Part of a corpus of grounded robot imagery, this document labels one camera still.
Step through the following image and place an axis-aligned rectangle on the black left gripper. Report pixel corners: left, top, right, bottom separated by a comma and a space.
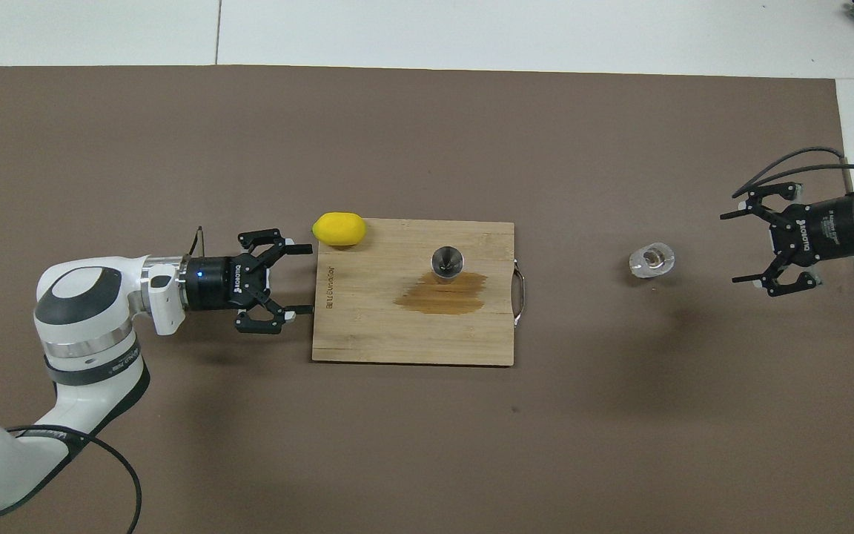
186, 228, 315, 334

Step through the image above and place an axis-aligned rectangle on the brown table mat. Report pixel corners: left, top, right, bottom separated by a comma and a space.
0, 65, 854, 534

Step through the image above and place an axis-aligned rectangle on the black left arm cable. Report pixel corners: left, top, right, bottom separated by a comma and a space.
8, 226, 205, 534

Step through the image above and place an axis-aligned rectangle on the metal double jigger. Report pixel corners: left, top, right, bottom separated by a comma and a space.
431, 246, 465, 285

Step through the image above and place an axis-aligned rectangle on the clear glass cup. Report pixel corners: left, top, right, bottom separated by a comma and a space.
629, 241, 676, 280

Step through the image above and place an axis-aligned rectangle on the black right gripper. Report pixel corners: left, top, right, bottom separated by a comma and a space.
721, 182, 854, 297

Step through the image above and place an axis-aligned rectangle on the yellow lemon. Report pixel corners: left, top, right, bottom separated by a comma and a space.
312, 212, 367, 247

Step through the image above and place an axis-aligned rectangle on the wooden cutting board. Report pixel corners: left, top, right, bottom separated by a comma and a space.
312, 218, 526, 367

